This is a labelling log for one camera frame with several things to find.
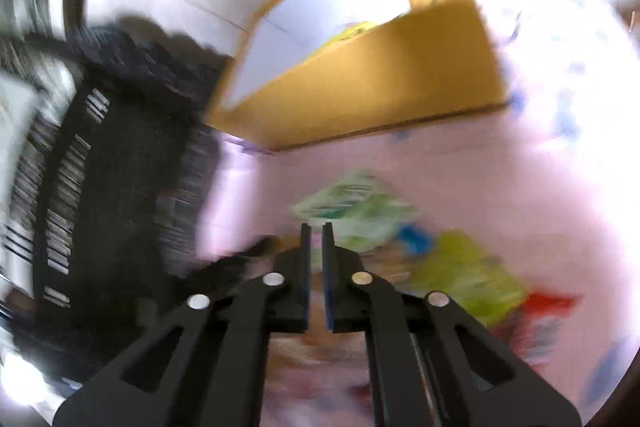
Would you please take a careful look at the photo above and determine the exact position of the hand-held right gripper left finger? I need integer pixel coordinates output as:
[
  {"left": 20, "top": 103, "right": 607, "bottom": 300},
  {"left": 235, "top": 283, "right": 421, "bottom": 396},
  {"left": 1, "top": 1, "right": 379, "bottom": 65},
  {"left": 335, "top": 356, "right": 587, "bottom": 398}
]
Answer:
[{"left": 52, "top": 223, "right": 312, "bottom": 427}]

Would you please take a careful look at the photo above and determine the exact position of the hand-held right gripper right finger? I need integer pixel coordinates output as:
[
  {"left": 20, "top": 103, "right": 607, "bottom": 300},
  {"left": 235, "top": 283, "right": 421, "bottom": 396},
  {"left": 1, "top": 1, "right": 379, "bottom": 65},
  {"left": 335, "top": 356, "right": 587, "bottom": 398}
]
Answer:
[{"left": 322, "top": 222, "right": 583, "bottom": 427}]

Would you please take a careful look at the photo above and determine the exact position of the green white snack packet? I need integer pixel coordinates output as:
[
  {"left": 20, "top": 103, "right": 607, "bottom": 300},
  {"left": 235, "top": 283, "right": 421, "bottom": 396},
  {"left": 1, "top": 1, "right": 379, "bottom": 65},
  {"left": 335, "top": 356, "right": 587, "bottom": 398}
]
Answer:
[{"left": 292, "top": 169, "right": 421, "bottom": 253}]

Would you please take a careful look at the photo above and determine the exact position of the yellow cardboard box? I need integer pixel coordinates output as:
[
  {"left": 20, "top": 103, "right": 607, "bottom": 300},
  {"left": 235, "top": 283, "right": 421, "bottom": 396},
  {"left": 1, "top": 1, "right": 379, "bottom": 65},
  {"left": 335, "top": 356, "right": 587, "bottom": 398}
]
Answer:
[{"left": 205, "top": 0, "right": 511, "bottom": 152}]

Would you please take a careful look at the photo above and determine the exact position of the red snack packet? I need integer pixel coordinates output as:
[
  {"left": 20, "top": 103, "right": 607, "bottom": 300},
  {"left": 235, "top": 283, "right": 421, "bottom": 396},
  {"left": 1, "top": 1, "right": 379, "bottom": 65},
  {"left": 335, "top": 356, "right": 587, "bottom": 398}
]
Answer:
[{"left": 515, "top": 292, "right": 581, "bottom": 358}]

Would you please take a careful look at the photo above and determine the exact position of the yellow stick packet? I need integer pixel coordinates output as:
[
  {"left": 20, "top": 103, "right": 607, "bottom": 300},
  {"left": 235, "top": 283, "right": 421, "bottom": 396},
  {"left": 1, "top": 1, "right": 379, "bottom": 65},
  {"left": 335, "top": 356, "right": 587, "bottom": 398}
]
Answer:
[{"left": 320, "top": 21, "right": 378, "bottom": 52}]

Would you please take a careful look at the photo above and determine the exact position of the blue snack packet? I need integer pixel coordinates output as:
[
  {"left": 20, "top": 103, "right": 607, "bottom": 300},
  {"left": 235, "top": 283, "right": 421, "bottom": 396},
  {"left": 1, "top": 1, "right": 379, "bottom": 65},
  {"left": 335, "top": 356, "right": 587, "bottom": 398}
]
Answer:
[{"left": 397, "top": 224, "right": 434, "bottom": 253}]

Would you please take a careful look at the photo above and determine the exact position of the dark carved wooden furniture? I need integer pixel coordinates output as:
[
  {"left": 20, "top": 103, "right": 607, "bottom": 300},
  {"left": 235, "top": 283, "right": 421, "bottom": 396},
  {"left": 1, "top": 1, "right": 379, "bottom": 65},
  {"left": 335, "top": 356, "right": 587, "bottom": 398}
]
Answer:
[{"left": 0, "top": 14, "right": 251, "bottom": 388}]

